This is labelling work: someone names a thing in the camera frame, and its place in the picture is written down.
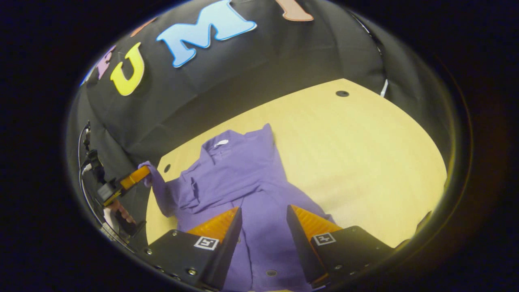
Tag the black backdrop cloth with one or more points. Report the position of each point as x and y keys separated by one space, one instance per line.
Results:
x=243 y=81

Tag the purple button shirt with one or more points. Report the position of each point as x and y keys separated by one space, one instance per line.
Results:
x=243 y=174

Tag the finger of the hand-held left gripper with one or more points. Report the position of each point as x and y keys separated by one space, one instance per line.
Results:
x=134 y=177

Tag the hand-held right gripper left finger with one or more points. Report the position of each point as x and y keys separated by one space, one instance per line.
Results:
x=227 y=251

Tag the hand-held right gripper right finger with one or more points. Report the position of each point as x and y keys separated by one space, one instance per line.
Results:
x=302 y=251

